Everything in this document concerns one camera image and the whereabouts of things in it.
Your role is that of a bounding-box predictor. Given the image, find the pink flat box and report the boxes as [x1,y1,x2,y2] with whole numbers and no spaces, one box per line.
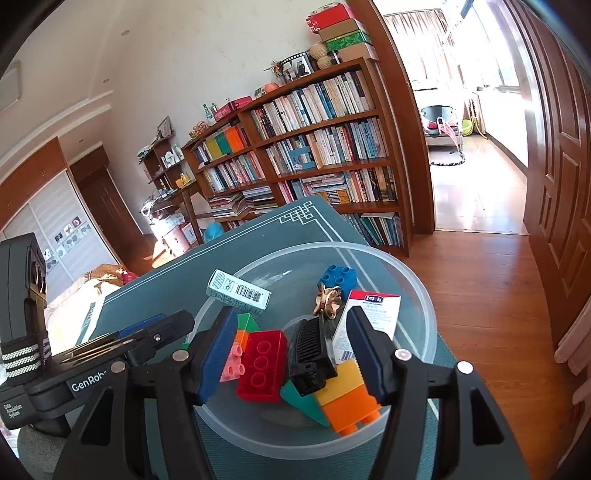
[213,96,254,121]

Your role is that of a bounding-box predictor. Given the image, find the tan cardboard box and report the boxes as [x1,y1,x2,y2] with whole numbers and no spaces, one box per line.
[337,42,379,63]

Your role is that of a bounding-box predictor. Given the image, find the red toy block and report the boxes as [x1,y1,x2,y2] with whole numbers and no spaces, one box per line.
[236,330,289,403]

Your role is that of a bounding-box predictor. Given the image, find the green orange toy block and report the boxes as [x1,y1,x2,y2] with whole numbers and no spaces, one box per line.
[231,312,262,356]

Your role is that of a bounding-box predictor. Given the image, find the pink storage box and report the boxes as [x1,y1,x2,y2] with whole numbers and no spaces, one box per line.
[161,224,197,257]

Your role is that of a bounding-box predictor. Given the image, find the white box red label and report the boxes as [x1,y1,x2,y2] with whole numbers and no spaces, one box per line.
[331,290,402,365]

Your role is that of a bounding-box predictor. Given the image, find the green desk mat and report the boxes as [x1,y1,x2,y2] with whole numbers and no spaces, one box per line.
[18,196,455,480]

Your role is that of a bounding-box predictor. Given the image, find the gold hair clip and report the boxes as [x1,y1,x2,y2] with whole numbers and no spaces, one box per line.
[314,284,343,315]

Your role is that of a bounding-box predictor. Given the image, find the yellow orange toy block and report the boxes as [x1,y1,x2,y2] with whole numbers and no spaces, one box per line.
[316,360,382,435]

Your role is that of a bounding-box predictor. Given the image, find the small wooden shelf desk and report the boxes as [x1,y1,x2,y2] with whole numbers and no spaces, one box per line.
[139,136,204,245]

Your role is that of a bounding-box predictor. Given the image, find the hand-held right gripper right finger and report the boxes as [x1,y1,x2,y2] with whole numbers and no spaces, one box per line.
[345,305,532,480]

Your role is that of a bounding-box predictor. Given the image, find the rows of books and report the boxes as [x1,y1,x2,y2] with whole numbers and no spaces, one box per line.
[191,69,404,247]

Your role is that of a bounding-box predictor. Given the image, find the pink white rack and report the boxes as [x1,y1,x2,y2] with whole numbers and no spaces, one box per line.
[434,117,465,158]

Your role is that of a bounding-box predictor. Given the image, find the filmstrip photo frame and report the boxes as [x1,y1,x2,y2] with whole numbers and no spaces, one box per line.
[279,52,315,84]

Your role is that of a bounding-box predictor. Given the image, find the teal wedge toy block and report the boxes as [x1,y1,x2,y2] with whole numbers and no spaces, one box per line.
[279,379,331,428]

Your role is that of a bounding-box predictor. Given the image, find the pink toy block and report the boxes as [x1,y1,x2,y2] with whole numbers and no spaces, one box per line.
[219,344,246,383]

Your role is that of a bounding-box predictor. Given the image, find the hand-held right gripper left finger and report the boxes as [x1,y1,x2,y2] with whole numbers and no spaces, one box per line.
[53,305,242,480]

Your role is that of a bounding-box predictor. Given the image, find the clear plastic bowl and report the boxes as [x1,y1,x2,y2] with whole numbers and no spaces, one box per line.
[185,241,437,460]

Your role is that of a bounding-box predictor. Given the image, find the brown cardboard box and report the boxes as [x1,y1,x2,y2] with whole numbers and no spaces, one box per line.
[318,18,363,41]

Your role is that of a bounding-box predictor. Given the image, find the blue toy block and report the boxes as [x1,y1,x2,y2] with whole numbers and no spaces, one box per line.
[317,264,358,291]

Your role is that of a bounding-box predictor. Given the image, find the green patterned box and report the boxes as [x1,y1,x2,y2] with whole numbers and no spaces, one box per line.
[325,31,372,51]

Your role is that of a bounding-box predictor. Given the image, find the wooden bookshelf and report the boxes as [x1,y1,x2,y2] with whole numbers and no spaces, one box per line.
[182,58,414,257]

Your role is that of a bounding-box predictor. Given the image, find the red cardboard box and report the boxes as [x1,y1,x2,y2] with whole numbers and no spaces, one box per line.
[305,4,354,33]

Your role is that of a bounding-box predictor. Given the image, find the black comb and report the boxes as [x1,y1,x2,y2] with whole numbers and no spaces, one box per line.
[287,316,338,395]

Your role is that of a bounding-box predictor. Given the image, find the teal white barcode box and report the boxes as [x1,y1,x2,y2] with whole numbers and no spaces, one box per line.
[205,269,272,311]

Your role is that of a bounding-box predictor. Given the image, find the sheer curtain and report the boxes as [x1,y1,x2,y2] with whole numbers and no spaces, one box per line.
[383,11,458,84]

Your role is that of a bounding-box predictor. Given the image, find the bed with patterned cover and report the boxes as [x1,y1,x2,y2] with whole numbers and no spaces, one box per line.
[46,263,139,342]

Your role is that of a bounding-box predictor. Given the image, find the brown wooden door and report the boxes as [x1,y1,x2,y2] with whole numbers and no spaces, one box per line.
[505,0,591,352]

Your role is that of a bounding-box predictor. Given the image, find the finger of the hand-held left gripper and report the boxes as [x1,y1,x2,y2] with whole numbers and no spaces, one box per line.
[111,313,167,342]
[60,309,195,370]

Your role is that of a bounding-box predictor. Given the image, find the wooden wardrobe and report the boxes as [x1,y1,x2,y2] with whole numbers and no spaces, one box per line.
[0,136,153,305]

